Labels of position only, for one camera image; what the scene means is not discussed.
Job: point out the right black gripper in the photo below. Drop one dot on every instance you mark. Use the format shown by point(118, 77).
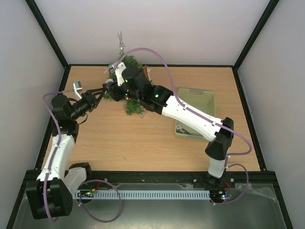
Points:
point(113, 89)

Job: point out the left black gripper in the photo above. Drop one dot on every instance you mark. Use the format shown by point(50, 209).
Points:
point(90, 99)

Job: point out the small green christmas tree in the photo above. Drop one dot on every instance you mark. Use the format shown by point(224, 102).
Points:
point(135, 81)

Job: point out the brown round doll ornament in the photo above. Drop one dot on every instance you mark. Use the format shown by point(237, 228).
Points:
point(146, 70)

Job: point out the silver star ornament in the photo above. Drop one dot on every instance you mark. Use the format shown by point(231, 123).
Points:
point(121, 44)

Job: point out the green perforated plastic basket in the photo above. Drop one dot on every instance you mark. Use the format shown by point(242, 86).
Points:
point(201, 100)

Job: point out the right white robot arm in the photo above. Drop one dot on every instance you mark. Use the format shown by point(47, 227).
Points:
point(218, 132)

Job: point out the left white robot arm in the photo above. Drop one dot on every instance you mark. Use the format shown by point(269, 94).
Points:
point(50, 196)

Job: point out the silver word ornament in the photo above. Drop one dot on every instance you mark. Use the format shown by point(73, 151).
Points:
point(181, 130)

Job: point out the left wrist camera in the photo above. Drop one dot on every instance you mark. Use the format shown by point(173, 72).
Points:
point(77, 88)

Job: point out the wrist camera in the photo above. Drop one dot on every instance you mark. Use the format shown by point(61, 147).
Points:
point(117, 69)
point(77, 88)

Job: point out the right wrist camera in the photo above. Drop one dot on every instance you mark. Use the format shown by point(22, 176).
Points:
point(117, 69)

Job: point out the black aluminium front rail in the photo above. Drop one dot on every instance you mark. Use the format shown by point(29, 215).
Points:
point(116, 177)

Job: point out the white slotted cable duct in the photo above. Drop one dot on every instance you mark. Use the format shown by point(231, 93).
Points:
point(146, 195)

